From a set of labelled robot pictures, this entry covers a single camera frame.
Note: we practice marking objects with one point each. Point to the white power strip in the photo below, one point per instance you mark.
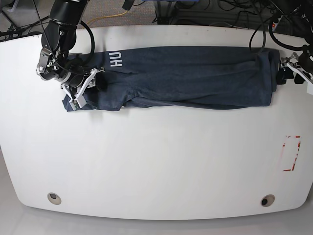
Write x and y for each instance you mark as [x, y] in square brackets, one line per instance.
[275, 22]

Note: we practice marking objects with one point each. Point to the red tape rectangle marking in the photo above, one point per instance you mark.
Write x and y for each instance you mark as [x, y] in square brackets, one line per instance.
[289, 153]

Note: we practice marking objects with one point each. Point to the black robot arm image-left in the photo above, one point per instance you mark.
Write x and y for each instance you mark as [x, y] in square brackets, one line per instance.
[58, 38]

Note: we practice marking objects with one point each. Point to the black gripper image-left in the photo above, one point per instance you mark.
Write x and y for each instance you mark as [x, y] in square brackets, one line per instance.
[75, 82]

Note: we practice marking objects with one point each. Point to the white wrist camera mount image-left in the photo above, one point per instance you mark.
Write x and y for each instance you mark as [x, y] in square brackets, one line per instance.
[76, 99]

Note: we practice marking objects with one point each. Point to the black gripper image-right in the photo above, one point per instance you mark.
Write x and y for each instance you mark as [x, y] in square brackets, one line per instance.
[286, 73]

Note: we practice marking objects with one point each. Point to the dark blue T-shirt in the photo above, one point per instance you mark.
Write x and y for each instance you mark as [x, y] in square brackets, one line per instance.
[221, 78]

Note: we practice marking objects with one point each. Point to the right table grommet hole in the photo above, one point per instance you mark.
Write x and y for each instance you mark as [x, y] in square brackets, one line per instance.
[268, 200]

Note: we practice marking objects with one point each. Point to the table grommet hole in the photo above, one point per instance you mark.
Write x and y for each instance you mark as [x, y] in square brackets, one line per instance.
[268, 200]
[54, 198]

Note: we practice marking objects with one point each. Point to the left table grommet hole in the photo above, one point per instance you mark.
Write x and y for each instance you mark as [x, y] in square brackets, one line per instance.
[54, 198]

